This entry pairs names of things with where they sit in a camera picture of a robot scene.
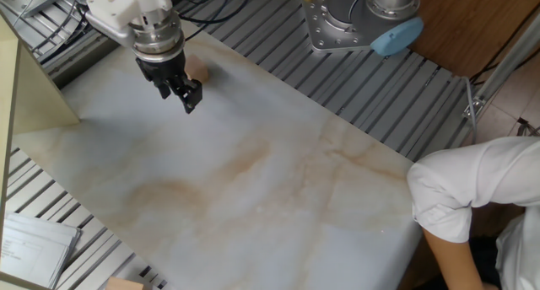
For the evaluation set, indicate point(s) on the person in white shirt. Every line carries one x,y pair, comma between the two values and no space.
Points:
464,180

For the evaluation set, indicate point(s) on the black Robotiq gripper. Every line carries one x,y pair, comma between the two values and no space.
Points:
162,68

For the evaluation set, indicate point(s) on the aluminium frame rail with bracket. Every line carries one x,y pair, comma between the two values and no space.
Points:
502,66

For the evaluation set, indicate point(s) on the silver grey UR5 robot arm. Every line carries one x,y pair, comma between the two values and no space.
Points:
379,7

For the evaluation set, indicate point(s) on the large wooden block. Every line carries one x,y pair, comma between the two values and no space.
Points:
124,284

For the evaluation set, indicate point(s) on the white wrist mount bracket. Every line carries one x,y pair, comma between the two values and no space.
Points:
114,5

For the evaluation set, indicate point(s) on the person's bare forearm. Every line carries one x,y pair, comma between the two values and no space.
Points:
453,260

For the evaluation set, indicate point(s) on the small wooden cube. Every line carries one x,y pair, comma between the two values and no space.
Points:
198,68

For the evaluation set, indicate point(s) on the stack of printed papers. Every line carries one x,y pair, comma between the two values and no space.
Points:
34,250

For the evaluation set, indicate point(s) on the white marble pattern board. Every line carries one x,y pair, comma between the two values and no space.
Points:
236,176

